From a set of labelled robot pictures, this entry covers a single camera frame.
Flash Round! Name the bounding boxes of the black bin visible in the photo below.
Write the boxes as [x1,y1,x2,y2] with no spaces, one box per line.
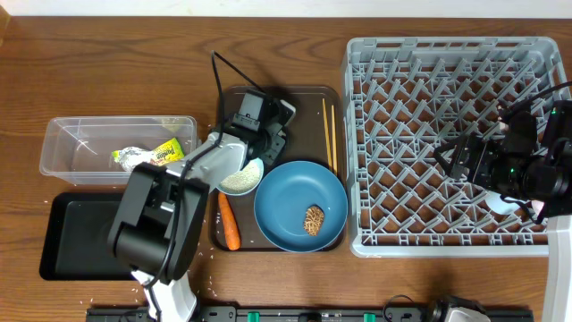
[39,192,132,281]

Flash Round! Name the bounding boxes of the white paper cup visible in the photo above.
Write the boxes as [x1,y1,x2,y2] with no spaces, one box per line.
[484,190,529,216]

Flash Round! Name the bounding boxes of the grey dishwasher rack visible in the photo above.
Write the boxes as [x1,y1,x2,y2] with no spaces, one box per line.
[341,37,570,258]

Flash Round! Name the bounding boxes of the brown food scrap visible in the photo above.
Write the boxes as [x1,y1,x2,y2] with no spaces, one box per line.
[304,206,324,236]

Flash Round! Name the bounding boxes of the clear plastic bin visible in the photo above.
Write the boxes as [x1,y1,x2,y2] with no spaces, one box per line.
[39,115,200,185]

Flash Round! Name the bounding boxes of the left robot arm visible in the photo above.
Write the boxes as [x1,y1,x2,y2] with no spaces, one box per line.
[107,94,296,321]

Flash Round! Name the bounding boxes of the blue plate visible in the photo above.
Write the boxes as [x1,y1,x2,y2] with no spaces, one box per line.
[254,161,349,252]

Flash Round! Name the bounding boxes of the orange carrot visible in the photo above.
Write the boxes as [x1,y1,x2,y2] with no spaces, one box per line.
[218,192,241,250]

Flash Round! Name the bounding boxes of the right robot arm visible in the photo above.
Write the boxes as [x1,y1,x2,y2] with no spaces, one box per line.
[433,98,571,321]

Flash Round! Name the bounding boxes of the yellow green snack wrapper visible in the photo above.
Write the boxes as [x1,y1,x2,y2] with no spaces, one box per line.
[111,138,185,172]

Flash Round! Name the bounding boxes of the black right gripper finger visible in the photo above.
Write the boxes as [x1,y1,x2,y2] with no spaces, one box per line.
[440,134,472,152]
[433,149,456,177]

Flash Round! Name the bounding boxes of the black front rail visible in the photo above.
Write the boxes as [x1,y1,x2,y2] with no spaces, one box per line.
[85,294,535,322]

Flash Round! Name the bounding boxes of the light blue rice bowl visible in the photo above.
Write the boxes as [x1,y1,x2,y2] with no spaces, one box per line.
[218,158,264,196]

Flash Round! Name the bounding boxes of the wooden chopstick left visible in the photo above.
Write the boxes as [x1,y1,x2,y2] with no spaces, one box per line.
[322,98,333,170]

